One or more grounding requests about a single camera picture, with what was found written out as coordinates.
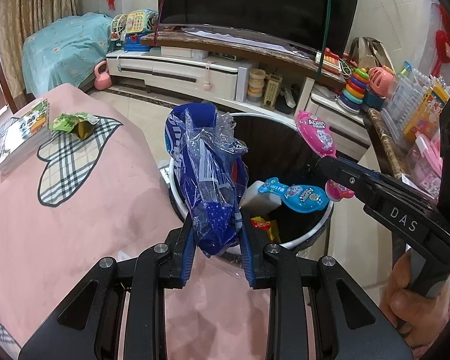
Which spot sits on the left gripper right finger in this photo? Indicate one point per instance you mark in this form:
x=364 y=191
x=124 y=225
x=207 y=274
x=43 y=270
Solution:
x=316 y=307

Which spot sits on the beige window curtain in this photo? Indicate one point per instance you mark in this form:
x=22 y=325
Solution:
x=18 y=20

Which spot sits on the green gold snack wrapper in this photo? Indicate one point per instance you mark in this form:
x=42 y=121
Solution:
x=80 y=124

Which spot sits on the rainbow stacking ring toy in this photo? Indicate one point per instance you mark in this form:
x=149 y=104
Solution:
x=351 y=98

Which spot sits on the black television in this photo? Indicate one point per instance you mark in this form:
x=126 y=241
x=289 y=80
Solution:
x=311 y=23

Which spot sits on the teal covered furniture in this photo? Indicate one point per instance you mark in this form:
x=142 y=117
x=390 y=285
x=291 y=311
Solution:
x=66 y=51

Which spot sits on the person's right hand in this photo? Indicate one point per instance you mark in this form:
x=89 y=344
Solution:
x=427 y=317

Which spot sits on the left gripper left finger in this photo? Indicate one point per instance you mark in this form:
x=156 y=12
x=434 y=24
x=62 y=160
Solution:
x=117 y=310

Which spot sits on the yellow wrapper in bin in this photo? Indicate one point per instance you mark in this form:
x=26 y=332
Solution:
x=269 y=227

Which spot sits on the white tv cabinet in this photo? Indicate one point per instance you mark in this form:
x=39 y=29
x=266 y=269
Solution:
x=225 y=83

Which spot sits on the colourful toy cash register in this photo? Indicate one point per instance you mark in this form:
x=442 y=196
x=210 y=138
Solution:
x=126 y=30

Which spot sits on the white rimmed trash bin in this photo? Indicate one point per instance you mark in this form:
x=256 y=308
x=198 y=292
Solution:
x=274 y=150

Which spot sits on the blue clear plastic bag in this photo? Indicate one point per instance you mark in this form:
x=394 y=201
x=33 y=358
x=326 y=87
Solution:
x=211 y=174

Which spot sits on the pink blanket with plaid patches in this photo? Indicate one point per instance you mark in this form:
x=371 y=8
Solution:
x=122 y=207

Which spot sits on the stack of children's books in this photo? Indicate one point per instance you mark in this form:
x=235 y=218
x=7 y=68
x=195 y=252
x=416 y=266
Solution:
x=24 y=137

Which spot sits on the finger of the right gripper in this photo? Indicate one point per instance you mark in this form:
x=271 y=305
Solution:
x=374 y=189

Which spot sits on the pink kettlebell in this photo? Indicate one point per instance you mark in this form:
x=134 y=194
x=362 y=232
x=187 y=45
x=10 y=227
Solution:
x=102 y=79

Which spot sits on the wooden building model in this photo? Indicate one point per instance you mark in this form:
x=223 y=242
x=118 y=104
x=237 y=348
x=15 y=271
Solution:
x=272 y=90

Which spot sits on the stacked yellow jars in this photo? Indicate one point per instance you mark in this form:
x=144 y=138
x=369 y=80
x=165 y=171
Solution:
x=256 y=84

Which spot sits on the blue candy blister pack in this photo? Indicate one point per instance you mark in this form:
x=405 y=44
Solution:
x=301 y=198

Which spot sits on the pink candy blister pack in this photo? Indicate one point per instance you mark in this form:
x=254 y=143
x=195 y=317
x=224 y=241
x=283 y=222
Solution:
x=318 y=136

